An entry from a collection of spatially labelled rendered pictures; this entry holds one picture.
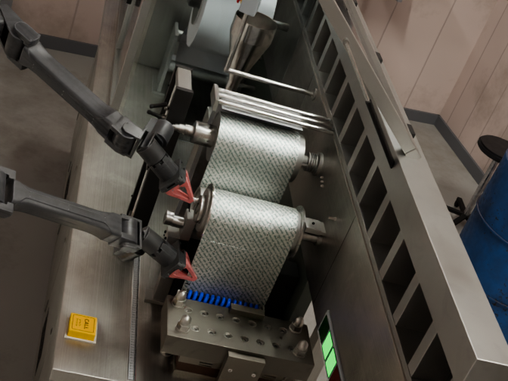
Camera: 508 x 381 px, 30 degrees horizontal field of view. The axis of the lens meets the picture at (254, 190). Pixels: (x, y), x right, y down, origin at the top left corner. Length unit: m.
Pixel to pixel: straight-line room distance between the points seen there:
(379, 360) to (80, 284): 0.98
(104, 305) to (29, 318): 1.29
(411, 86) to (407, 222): 4.69
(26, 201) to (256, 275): 0.67
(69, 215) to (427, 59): 4.64
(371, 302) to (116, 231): 0.66
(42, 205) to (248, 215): 0.54
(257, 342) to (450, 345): 0.83
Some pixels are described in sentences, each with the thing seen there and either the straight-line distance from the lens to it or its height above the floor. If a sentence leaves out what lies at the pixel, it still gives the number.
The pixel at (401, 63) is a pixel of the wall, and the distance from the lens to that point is 6.61.
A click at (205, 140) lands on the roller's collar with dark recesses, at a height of 1.33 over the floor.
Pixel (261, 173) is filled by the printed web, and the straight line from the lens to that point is 2.65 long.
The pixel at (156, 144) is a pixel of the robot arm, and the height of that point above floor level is 1.40.
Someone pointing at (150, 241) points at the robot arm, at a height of 1.17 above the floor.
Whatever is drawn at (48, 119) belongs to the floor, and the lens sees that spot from 5.22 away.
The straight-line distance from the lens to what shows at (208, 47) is 3.34.
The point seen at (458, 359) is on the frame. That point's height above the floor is 1.61.
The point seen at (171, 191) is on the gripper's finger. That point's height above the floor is 1.29.
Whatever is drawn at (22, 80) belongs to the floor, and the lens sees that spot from 5.53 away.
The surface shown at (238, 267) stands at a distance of 2.54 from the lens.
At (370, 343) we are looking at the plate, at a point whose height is 1.36.
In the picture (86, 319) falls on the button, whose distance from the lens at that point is 2.54.
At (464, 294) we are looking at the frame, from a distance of 1.85.
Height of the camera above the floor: 2.57
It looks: 30 degrees down
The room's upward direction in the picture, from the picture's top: 22 degrees clockwise
